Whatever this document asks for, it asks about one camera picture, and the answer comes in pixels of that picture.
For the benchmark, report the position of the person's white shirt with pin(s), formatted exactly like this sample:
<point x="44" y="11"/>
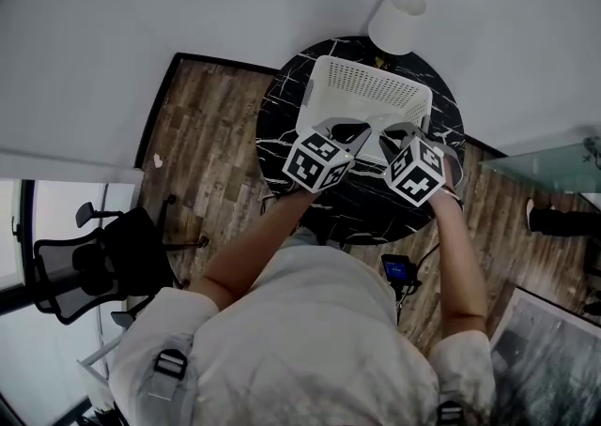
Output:
<point x="300" y="344"/>

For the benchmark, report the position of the glass table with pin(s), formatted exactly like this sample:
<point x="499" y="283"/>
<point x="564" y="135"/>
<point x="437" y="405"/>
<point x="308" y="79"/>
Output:
<point x="544" y="168"/>

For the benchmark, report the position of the white paper scrap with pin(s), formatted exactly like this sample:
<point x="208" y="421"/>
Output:
<point x="158" y="160"/>

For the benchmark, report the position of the black office chair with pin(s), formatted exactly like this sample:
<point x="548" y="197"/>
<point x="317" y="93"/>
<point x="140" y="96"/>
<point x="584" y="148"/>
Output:
<point x="108" y="264"/>

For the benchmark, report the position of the person's left forearm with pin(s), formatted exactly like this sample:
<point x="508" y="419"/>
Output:
<point x="253" y="246"/>

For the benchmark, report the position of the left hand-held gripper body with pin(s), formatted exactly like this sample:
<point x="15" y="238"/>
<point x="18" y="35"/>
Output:
<point x="315" y="162"/>

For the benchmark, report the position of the white table lamp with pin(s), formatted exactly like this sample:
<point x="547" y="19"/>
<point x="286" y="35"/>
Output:
<point x="394" y="23"/>

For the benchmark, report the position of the person's right forearm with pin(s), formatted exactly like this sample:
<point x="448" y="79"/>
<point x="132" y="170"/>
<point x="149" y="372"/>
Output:
<point x="462" y="264"/>

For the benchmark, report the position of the round black marble table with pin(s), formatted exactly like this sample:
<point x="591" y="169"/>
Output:
<point x="278" y="147"/>

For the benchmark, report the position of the black device on tripod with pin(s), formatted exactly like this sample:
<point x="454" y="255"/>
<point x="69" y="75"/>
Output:
<point x="396" y="268"/>

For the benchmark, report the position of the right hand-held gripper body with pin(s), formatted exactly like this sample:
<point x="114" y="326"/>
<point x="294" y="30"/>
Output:
<point x="415" y="173"/>

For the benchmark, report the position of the white plastic basket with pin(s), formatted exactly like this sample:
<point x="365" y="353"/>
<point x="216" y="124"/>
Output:
<point x="366" y="82"/>

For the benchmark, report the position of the grey patterned rug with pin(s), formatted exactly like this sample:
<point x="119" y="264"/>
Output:
<point x="549" y="363"/>

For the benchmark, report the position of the green plant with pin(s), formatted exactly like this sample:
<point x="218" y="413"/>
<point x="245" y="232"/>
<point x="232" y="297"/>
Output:
<point x="592" y="149"/>

